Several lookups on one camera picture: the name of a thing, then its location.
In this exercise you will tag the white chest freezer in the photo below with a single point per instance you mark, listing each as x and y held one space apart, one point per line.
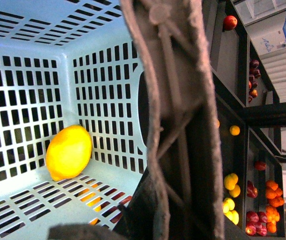
269 35

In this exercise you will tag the small orange fruit on shelf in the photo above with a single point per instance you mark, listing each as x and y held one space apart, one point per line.
234 130

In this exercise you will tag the pile of oranges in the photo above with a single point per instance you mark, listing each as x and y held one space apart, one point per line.
274 196

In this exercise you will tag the pile of yellow lemons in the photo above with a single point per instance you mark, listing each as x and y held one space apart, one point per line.
233 190

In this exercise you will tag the light teal plastic basket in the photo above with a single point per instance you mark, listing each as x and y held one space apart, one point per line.
66 63

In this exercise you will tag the yellow lemon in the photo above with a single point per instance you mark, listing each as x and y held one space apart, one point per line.
68 153

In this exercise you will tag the grey felt left gripper finger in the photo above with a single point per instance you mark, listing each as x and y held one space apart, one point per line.
82 231

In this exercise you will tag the pile of red apples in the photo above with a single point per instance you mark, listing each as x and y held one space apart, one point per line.
256 201

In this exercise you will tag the red apple top shelf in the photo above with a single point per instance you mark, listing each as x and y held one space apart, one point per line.
229 23

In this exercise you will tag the dark red plums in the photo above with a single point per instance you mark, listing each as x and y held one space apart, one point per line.
254 74

